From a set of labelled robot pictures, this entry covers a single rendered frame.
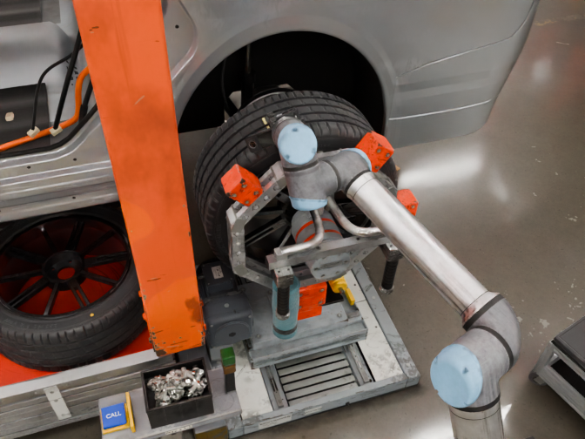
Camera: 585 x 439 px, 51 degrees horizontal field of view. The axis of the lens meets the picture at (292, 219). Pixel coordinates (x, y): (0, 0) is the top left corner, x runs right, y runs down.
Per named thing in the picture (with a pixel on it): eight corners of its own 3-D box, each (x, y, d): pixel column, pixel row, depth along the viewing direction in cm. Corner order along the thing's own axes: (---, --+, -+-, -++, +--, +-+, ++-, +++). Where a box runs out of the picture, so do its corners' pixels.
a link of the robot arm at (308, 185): (342, 200, 154) (332, 153, 150) (307, 217, 148) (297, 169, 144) (319, 196, 162) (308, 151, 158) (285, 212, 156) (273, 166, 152)
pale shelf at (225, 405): (229, 369, 206) (229, 364, 204) (242, 414, 194) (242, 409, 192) (99, 403, 195) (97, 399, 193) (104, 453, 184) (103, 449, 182)
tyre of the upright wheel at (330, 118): (393, 86, 203) (199, 89, 180) (426, 127, 187) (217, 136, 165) (347, 227, 247) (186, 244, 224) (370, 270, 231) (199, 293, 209)
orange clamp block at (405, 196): (381, 207, 207) (406, 202, 209) (391, 223, 201) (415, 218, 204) (384, 192, 202) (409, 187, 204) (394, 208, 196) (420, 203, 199)
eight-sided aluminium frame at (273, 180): (374, 255, 223) (397, 137, 184) (382, 269, 218) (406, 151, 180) (230, 289, 210) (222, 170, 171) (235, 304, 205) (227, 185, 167)
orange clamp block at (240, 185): (257, 175, 178) (235, 162, 172) (265, 192, 173) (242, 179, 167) (241, 191, 181) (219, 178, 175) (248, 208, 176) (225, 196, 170)
